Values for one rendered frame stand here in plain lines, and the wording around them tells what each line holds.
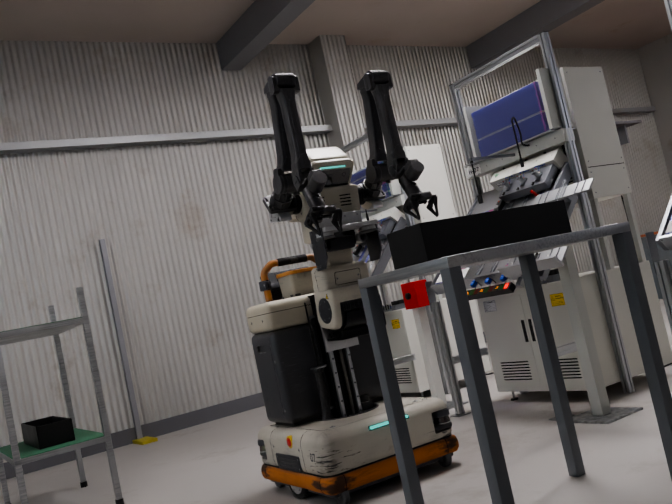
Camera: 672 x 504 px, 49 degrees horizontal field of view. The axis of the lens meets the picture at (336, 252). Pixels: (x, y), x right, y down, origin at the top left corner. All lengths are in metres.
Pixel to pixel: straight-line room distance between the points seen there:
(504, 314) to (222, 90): 3.92
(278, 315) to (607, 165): 2.04
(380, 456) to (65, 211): 4.07
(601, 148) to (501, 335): 1.15
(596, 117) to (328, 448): 2.39
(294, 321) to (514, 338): 1.48
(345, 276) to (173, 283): 3.64
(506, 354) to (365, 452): 1.56
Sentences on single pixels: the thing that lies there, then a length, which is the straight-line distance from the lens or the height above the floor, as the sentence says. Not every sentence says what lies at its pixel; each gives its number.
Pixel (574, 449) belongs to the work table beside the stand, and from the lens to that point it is 2.70.
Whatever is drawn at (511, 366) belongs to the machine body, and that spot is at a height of 0.20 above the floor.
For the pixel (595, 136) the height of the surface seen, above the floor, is 1.33.
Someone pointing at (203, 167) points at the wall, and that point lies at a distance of 6.79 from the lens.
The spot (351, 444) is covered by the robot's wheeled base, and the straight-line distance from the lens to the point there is 2.87.
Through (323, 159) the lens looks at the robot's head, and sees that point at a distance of 2.96.
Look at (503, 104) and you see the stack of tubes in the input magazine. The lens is 4.21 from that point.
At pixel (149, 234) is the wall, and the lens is 6.47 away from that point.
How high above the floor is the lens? 0.74
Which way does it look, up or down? 4 degrees up
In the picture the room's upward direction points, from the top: 12 degrees counter-clockwise
